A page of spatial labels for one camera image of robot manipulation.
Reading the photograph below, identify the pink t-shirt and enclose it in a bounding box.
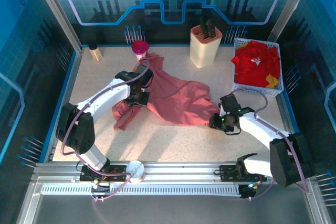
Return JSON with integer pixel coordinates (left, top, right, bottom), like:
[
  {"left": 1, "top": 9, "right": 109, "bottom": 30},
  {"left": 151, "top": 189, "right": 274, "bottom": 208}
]
[{"left": 112, "top": 52, "right": 221, "bottom": 131}]

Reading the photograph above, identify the cup with pink lid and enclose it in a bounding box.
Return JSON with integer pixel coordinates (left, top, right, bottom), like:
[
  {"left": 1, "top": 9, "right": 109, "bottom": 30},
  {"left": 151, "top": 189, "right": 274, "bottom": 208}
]
[{"left": 131, "top": 40, "right": 150, "bottom": 61}]

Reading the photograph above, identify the white plastic basket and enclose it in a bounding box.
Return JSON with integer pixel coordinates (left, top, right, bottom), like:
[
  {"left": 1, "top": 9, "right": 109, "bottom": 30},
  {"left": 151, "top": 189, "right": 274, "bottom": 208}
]
[{"left": 230, "top": 37, "right": 285, "bottom": 97}]

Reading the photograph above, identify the red t-shirt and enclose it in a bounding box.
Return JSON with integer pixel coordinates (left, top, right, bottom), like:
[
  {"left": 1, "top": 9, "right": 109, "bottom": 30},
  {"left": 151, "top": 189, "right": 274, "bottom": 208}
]
[{"left": 230, "top": 40, "right": 280, "bottom": 88}]

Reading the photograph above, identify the small bottle with black cap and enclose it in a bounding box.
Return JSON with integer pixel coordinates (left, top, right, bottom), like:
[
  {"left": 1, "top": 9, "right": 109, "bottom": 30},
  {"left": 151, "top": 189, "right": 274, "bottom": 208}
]
[{"left": 88, "top": 43, "right": 103, "bottom": 62}]

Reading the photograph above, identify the cream knife block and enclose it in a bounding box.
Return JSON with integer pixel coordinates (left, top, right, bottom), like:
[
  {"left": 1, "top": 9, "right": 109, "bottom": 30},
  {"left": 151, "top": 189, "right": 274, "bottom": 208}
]
[{"left": 189, "top": 24, "right": 223, "bottom": 68}]

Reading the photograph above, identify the white tape roll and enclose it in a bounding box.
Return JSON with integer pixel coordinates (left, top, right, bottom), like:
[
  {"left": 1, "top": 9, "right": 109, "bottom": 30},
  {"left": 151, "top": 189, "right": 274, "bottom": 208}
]
[{"left": 125, "top": 161, "right": 145, "bottom": 184}]

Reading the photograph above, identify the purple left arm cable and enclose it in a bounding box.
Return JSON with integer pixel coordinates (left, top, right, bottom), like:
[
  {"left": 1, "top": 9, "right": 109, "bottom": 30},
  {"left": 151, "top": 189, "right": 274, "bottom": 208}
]
[{"left": 60, "top": 60, "right": 151, "bottom": 203}]

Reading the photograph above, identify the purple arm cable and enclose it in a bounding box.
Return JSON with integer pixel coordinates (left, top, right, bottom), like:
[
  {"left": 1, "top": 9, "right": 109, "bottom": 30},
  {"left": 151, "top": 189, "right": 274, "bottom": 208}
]
[
  {"left": 60, "top": 60, "right": 151, "bottom": 203},
  {"left": 229, "top": 88, "right": 310, "bottom": 201}
]

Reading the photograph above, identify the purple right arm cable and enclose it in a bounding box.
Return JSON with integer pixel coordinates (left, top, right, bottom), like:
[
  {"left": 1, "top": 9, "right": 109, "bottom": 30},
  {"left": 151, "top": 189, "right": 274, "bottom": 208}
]
[{"left": 229, "top": 88, "right": 310, "bottom": 201}]

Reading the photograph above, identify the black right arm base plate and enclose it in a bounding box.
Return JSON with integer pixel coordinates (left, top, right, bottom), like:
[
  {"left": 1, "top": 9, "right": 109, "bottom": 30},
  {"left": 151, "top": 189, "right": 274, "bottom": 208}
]
[{"left": 219, "top": 164, "right": 268, "bottom": 183}]

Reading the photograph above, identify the aluminium rail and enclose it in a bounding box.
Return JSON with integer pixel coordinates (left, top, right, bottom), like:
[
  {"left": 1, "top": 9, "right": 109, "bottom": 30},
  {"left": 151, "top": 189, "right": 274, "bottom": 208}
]
[{"left": 30, "top": 161, "right": 317, "bottom": 184}]

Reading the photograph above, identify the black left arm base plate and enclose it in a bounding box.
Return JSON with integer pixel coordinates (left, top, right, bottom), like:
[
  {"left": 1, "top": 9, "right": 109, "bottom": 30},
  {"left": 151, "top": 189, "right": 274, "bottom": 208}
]
[{"left": 79, "top": 163, "right": 127, "bottom": 183}]

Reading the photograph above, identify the white slotted cable duct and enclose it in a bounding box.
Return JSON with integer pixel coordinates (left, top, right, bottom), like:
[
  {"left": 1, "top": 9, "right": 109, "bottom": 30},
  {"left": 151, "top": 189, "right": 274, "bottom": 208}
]
[{"left": 40, "top": 184, "right": 243, "bottom": 196}]

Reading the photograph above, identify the black knife handle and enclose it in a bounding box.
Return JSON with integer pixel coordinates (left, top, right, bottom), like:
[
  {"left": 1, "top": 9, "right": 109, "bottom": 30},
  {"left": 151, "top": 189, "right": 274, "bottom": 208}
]
[
  {"left": 206, "top": 19, "right": 216, "bottom": 38},
  {"left": 199, "top": 18, "right": 208, "bottom": 37}
]

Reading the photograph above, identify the aluminium frame post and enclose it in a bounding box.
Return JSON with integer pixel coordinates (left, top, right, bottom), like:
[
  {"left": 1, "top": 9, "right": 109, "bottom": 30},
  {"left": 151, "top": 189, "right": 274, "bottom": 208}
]
[
  {"left": 29, "top": 0, "right": 85, "bottom": 55},
  {"left": 267, "top": 0, "right": 316, "bottom": 43}
]

